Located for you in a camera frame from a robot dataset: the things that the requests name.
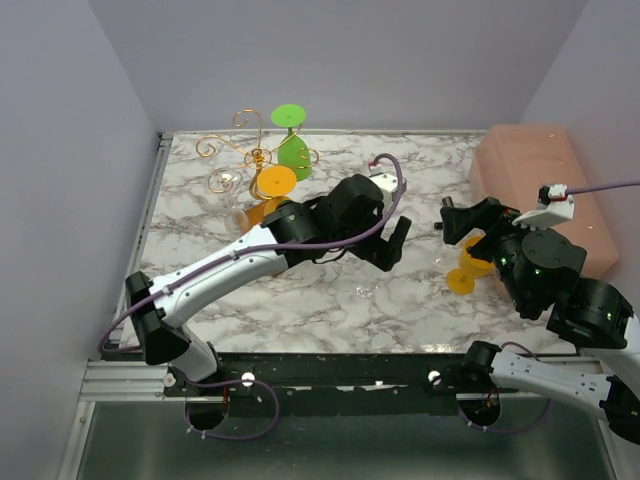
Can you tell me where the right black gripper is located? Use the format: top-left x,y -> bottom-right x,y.
439,194 -> 549,312

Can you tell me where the clear wine glass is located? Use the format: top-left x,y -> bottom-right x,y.
334,256 -> 384,299
207,168 -> 249,238

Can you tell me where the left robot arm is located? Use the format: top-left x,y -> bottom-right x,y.
125,174 -> 411,395

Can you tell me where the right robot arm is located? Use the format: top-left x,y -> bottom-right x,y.
440,196 -> 639,443

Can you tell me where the orange wine glass on table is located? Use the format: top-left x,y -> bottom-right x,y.
446,235 -> 494,295

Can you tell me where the orange hanging wine glass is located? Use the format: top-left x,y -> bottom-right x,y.
257,165 -> 297,216

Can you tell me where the wooden rack base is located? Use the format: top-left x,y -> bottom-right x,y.
235,196 -> 290,234

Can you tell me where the green wine glass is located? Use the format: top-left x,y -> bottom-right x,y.
271,104 -> 311,182

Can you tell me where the clear glass on table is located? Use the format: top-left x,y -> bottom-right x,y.
433,235 -> 460,271

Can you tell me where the black cylinder piece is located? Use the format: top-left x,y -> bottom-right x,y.
433,196 -> 453,231

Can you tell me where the pink plastic storage box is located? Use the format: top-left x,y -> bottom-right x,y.
468,124 -> 619,279

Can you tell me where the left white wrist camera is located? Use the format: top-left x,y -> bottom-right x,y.
368,164 -> 406,210

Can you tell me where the black mounting rail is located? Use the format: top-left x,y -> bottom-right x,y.
164,353 -> 497,418

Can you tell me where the gold wire glass rack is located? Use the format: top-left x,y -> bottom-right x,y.
195,109 -> 320,200

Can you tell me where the aluminium frame rail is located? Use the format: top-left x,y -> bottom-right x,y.
79,361 -> 167,402

